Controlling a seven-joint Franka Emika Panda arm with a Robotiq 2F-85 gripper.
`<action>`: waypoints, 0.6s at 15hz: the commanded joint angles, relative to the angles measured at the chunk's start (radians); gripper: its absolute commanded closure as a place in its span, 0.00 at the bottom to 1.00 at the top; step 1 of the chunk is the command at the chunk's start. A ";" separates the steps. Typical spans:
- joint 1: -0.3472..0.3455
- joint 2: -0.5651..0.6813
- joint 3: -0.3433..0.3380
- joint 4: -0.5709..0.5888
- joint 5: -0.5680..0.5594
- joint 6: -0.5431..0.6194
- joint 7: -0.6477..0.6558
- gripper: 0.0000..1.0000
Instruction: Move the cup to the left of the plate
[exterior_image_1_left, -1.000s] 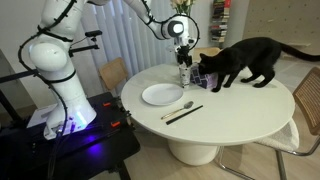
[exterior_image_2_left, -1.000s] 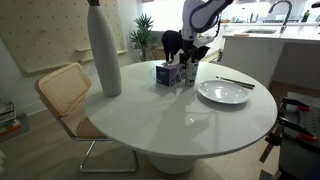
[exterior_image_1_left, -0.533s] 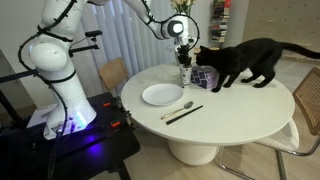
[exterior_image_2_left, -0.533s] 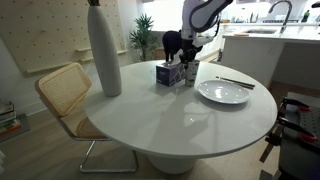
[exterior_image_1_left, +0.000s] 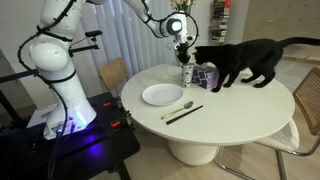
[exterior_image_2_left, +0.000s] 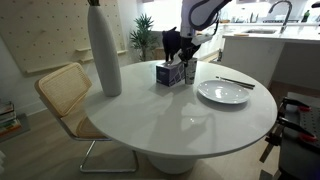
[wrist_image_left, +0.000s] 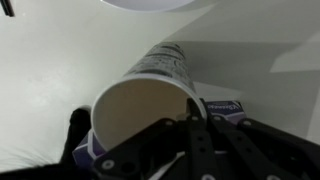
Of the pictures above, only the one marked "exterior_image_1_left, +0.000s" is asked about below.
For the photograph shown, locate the patterned white paper cup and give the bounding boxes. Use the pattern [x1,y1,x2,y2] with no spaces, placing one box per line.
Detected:
[180,63,194,89]

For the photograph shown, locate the wooden pegboard with shelves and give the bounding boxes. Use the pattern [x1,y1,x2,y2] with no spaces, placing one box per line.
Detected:
[242,0,320,61]

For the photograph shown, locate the books on wall shelf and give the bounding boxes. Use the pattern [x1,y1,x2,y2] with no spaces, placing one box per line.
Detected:
[209,0,232,44]

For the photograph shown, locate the black cat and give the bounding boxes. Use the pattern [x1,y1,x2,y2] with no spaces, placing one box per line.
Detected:
[194,36,320,93]

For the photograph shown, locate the black chopstick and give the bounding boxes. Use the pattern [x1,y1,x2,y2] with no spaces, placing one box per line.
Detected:
[166,105,204,126]
[165,105,204,126]

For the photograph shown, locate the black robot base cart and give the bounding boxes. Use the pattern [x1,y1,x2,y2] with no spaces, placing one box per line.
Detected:
[0,92,142,180]

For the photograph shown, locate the flowers in vase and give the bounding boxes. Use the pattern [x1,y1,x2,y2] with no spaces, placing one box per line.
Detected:
[170,0,196,15]

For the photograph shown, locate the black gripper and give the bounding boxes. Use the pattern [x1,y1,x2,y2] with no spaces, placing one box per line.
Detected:
[174,41,194,66]

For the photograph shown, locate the plain wooden chair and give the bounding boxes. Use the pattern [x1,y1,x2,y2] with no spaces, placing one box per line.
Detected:
[98,57,129,93]

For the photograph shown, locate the white round plate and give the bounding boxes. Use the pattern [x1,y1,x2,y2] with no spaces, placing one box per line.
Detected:
[141,83,185,107]

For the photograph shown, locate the tall white vase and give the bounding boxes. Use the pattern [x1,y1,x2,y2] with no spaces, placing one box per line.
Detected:
[174,13,198,67]

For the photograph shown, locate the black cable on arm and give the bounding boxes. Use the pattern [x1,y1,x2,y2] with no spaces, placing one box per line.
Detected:
[18,0,201,180]

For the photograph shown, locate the white pleated curtain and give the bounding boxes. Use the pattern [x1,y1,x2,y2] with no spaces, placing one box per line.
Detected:
[71,0,178,98]

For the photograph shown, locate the purple patterned tissue box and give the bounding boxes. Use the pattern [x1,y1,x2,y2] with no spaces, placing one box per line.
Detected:
[191,64,220,90]

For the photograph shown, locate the cane back chrome chair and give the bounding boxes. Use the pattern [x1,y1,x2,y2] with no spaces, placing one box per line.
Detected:
[214,66,320,180]

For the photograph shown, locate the spoon with gold handle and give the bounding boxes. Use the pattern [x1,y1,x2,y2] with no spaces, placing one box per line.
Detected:
[160,101,195,121]

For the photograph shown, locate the black camera stand bar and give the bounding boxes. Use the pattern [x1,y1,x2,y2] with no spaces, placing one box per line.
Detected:
[0,44,101,129]

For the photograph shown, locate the white table pedestal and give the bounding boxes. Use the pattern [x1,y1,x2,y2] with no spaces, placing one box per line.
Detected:
[166,139,221,167]

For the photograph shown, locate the black camera on stand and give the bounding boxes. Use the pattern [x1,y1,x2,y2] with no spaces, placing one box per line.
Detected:
[84,29,104,43]

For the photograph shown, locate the white paper sheet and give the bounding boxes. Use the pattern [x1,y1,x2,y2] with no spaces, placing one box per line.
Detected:
[25,103,59,129]

